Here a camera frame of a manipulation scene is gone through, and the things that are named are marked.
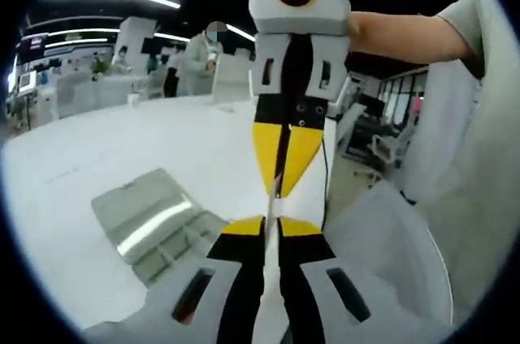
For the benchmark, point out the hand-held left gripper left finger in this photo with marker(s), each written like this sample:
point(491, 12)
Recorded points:
point(243, 279)

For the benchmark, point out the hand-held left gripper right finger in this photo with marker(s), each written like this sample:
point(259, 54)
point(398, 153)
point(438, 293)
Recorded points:
point(298, 275)

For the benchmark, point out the grey transparent guide fixture box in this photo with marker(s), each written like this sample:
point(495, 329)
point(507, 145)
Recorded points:
point(142, 197)

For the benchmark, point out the white partition panel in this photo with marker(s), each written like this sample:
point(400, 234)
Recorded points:
point(229, 75)

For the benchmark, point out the white mesh office chair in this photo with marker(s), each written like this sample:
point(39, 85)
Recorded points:
point(386, 246)

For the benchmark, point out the pink object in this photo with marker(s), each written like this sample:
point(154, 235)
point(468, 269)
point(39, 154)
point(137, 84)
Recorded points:
point(418, 103)

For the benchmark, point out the white paper cup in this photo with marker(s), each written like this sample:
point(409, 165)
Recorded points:
point(132, 100)

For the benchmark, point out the operator in grey shirt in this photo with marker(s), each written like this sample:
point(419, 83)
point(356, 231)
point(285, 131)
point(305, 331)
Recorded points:
point(479, 136)

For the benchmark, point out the potted green plant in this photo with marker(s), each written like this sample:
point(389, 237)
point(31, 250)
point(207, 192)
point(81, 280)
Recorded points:
point(97, 65)

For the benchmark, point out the white screen on stand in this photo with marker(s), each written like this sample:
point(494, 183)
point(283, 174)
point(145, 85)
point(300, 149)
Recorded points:
point(26, 83)

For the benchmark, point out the hanging display screen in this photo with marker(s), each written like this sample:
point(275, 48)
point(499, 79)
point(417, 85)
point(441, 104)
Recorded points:
point(34, 43)

